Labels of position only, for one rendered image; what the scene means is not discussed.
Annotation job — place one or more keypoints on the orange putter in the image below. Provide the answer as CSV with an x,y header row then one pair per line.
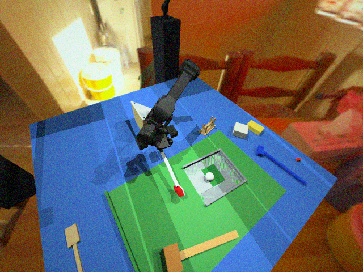
x,y
174,257

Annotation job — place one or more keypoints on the blue putter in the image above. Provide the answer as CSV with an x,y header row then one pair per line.
x,y
261,152

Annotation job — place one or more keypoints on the white golf ball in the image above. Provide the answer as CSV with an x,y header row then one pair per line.
x,y
209,176

